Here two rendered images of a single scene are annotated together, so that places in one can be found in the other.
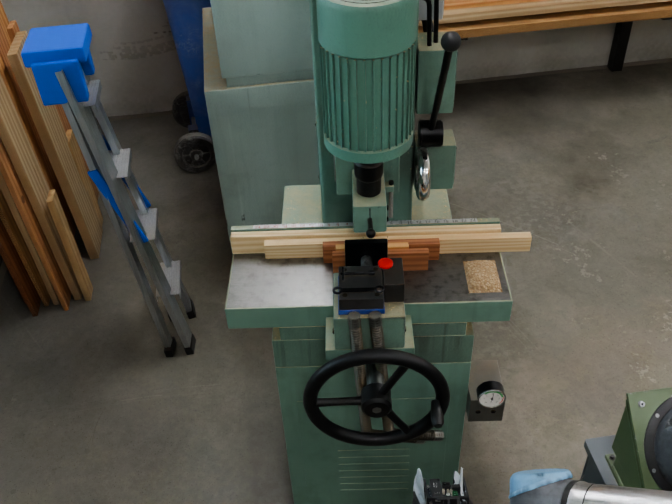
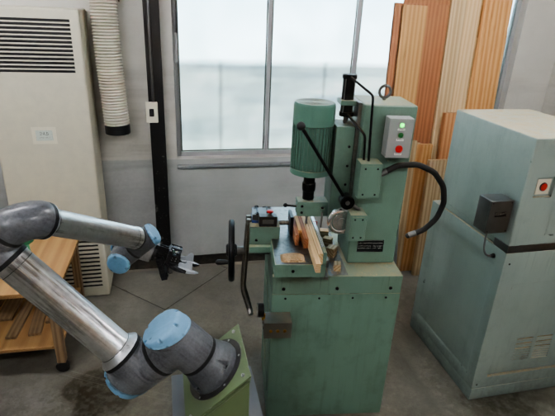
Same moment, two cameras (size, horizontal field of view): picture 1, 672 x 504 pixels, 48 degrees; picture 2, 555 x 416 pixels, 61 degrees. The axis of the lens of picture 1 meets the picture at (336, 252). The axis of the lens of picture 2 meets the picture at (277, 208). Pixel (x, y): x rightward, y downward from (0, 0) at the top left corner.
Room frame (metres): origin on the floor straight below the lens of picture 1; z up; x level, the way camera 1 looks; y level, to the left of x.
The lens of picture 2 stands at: (0.88, -2.01, 1.86)
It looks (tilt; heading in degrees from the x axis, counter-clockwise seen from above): 23 degrees down; 82
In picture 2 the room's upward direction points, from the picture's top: 3 degrees clockwise
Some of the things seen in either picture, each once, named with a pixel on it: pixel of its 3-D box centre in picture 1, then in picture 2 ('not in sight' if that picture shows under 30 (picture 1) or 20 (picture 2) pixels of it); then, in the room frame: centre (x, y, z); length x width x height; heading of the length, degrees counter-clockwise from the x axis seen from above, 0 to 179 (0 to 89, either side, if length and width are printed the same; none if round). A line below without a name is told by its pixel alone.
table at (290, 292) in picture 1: (367, 296); (282, 238); (1.17, -0.06, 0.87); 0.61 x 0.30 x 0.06; 88
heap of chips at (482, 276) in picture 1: (482, 273); (292, 256); (1.18, -0.31, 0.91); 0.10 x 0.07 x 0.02; 178
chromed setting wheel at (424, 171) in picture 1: (422, 173); (340, 220); (1.40, -0.20, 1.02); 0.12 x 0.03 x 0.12; 178
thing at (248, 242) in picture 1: (365, 238); (309, 227); (1.30, -0.07, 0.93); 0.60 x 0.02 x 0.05; 88
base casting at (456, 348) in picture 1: (368, 264); (328, 260); (1.40, -0.08, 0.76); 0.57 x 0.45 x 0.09; 178
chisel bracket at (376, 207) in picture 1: (369, 202); (311, 208); (1.30, -0.08, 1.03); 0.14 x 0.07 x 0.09; 178
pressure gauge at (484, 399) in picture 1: (490, 395); (261, 311); (1.06, -0.33, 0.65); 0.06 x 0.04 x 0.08; 88
